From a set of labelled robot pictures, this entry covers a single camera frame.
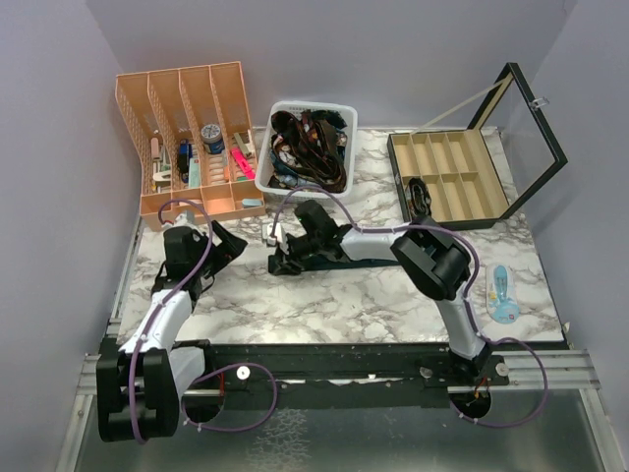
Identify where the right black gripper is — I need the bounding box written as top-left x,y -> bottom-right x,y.
272,235 -> 322,277

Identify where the dark green tie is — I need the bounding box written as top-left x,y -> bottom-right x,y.
267,253 -> 404,272

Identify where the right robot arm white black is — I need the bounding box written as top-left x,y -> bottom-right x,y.
261,200 -> 490,384

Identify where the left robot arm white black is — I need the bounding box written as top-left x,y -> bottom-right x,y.
96,222 -> 248,443

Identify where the pile of patterned ties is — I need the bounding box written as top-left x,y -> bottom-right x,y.
270,109 -> 348,193

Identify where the light blue eraser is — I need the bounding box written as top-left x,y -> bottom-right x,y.
242,198 -> 263,208

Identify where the pink highlighter marker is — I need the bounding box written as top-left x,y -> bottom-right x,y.
231,148 -> 256,180

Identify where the orange desk file organizer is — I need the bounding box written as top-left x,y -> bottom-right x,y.
115,61 -> 265,231

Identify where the blue round tin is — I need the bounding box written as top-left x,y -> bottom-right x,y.
200,123 -> 225,154

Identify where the white plastic basket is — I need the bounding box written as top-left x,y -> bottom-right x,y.
255,100 -> 358,199

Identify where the rolled patterned tie in box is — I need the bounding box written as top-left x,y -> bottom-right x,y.
404,177 -> 431,218

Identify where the black tie storage box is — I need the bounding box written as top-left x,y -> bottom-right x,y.
387,62 -> 568,230

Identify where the light blue scissors package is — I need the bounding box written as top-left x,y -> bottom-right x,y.
486,264 -> 520,325

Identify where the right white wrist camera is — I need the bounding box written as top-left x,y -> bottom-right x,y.
261,222 -> 286,247

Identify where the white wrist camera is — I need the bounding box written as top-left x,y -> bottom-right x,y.
161,210 -> 197,232
261,222 -> 286,247

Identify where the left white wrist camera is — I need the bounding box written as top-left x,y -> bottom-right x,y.
161,210 -> 197,232

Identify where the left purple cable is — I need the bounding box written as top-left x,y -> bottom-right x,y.
128,199 -> 278,444

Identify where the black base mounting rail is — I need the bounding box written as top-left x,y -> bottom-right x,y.
173,340 -> 508,410

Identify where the aluminium frame rail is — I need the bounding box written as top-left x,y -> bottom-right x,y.
78,348 -> 601,394

